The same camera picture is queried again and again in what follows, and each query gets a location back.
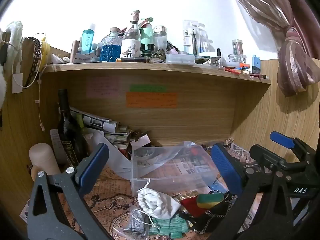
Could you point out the small blister pack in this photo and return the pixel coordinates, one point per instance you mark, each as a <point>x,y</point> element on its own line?
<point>204,42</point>

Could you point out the silver glitter pouch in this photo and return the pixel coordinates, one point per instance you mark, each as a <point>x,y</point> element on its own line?
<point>137,221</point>

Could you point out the brown cardboard tube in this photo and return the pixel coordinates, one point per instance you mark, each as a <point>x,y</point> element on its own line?
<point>74,52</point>

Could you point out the pink sticky note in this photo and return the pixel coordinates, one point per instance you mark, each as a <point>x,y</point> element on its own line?
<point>102,87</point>

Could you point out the newspaper sheet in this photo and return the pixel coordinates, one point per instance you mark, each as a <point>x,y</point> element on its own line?
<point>186,168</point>

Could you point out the clear glass bottle with label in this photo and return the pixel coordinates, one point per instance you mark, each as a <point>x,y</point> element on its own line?
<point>130,42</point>

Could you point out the rolled newspapers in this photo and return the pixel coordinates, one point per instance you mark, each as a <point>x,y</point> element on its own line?
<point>97,122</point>

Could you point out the clear plastic storage box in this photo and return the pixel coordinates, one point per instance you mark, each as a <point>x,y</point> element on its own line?
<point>170,172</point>

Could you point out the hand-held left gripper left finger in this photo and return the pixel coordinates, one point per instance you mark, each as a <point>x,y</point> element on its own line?
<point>96,165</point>

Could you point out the red yellow green pouch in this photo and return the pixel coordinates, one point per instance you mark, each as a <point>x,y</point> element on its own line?
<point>210,200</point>

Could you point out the white fluffy plush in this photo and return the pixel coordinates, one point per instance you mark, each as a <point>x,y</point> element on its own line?
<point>13,45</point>

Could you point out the orange marker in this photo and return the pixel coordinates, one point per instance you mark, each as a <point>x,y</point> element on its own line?
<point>245,66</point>

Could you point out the clear plastic bag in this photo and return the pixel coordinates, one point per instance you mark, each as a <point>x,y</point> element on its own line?
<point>112,155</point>

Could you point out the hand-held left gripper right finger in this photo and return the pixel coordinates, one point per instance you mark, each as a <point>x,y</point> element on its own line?
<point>225,170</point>

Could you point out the textured bottle with blue liquid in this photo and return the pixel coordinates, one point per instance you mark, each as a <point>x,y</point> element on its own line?
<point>110,48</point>

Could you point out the yellow plastic object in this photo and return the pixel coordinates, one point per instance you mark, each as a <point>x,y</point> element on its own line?
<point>45,52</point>

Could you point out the green sticky note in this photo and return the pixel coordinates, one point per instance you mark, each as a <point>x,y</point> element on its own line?
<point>147,88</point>

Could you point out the mint green pump bottle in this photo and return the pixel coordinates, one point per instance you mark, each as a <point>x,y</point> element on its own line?
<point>147,36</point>

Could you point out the orange sticky note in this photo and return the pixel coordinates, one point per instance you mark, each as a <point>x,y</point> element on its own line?
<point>151,100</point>

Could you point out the clear plastic case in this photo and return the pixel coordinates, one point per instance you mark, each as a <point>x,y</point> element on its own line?
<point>180,58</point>

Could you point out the blue mouthwash bottle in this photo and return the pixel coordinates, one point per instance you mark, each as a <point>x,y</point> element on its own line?
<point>88,41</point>

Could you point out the brown pen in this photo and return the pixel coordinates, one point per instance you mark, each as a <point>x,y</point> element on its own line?
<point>132,60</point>

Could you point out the glass jar with lid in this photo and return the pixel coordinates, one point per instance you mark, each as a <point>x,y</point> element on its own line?
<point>237,51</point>

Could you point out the beige cylinder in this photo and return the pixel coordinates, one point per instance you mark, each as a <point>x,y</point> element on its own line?
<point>43,158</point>

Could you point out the clear glass jar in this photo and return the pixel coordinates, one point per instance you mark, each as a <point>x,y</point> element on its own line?
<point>160,38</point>

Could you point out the dark nail polish bottle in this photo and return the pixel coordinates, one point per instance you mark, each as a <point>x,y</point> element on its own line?
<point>219,53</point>

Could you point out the dark wine bottle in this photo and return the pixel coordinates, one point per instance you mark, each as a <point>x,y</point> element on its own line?
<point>68,130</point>

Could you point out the brown vintage print paper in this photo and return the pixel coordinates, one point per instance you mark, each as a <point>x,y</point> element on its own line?
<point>112,200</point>

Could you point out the wooden shelf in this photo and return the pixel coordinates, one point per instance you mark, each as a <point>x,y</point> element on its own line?
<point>175,75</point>

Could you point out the green knitted cloth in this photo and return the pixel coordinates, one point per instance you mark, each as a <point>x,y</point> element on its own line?
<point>172,226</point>

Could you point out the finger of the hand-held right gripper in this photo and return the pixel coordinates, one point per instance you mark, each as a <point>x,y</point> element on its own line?
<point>265,156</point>
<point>281,139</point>

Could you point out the red cloth pouch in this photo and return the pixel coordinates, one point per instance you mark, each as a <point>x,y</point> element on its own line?
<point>191,206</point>

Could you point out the white paper tag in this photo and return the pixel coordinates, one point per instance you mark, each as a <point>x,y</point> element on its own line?
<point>17,83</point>

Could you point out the pink striped curtain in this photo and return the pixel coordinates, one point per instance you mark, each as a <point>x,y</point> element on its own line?
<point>292,55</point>

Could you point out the packaged tool blister pack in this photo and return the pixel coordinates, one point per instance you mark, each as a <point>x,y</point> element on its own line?
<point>191,37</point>

